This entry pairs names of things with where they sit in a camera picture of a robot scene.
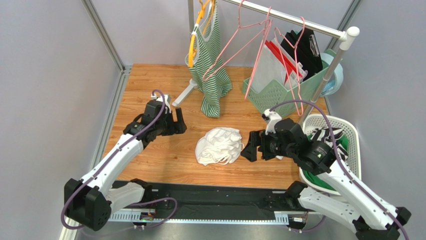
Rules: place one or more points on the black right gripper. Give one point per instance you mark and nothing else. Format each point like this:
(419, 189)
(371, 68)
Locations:
(258, 145)

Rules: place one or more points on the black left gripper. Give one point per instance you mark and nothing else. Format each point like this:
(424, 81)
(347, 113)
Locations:
(177, 127)

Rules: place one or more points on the white tank top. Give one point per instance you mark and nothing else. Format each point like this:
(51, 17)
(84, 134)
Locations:
(220, 145)

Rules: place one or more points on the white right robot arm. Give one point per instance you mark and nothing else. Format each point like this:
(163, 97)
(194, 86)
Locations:
(363, 212)

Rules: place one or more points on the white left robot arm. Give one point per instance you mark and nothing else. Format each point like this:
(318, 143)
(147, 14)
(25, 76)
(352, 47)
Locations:
(91, 200)

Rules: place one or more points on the green striped tank top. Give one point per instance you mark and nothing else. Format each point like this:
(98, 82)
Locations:
(208, 72)

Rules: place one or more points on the yellow plastic hanger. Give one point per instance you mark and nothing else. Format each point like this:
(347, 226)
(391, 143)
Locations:
(192, 48)

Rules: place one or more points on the green plastic basket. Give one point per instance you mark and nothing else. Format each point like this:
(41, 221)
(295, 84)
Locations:
(275, 93)

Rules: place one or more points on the white laundry basket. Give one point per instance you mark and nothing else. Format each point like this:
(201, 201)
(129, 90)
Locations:
(350, 141)

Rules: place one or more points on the green garment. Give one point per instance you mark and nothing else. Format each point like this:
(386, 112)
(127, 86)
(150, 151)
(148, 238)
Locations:
(312, 176)

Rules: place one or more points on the black white striped garment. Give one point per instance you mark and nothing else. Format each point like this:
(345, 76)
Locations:
(325, 135)

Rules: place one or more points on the white paper box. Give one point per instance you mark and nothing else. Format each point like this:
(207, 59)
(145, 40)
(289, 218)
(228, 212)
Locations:
(294, 78)

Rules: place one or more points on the grey translucent folder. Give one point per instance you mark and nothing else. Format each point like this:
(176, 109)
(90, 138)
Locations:
(268, 68)

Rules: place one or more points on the red folder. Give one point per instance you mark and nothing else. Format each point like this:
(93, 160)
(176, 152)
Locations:
(283, 57)

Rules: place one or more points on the light blue round object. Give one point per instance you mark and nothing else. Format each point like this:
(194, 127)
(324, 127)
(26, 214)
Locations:
(336, 79)

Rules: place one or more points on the black folder with clip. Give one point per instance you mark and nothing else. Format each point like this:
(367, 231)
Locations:
(307, 50)

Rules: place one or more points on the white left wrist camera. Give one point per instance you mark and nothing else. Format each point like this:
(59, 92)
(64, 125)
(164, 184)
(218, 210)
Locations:
(164, 99)

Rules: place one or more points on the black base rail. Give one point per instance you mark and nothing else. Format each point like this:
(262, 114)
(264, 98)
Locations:
(211, 204)

